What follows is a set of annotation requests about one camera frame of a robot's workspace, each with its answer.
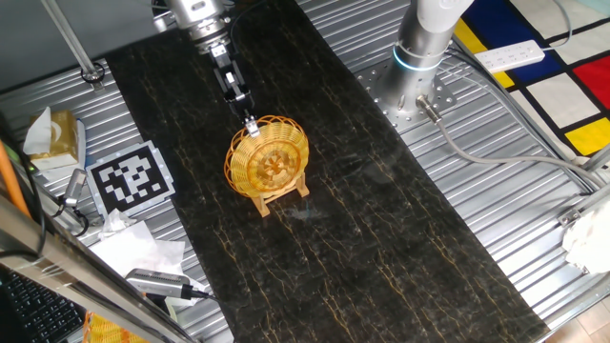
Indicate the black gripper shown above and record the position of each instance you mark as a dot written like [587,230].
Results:
[231,76]

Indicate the aluminium profile post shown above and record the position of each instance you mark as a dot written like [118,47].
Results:
[595,195]

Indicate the small grey clamp device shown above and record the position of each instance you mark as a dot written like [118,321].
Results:
[75,186]

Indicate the flat white paper sheet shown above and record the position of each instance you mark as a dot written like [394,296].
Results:
[138,250]

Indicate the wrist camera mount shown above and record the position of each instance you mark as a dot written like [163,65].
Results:
[162,16]

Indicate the black keyboard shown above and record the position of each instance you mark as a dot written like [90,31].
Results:
[38,309]

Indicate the orange tube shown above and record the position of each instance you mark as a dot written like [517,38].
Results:
[12,183]

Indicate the grey camera on stand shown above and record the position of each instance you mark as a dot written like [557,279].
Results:
[157,282]

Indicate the colourful block pattern cloth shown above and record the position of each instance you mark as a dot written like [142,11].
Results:
[562,95]

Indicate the black white marker board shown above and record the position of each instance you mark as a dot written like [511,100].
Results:
[129,180]

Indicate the round yellow woven basket dish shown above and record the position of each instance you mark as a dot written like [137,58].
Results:
[267,159]

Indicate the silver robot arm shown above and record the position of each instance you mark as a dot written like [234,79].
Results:
[414,47]

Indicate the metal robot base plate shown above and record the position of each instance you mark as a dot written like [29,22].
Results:
[372,86]

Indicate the white power strip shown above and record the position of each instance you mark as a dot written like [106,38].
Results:
[510,56]

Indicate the black marble pattern mat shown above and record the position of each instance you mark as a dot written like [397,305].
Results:
[357,238]

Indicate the metal stand pole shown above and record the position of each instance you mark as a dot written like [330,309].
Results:
[71,40]

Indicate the crumpled white tissue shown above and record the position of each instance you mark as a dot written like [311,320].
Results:
[113,223]

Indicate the aluminium frame bar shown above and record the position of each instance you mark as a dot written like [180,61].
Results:
[47,257]

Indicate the white cloth bundle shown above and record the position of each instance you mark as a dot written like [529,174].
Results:
[588,240]

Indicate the yellow tissue box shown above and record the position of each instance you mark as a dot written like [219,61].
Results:
[59,138]

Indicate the wooden dish rack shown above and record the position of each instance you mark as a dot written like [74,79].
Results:
[259,207]

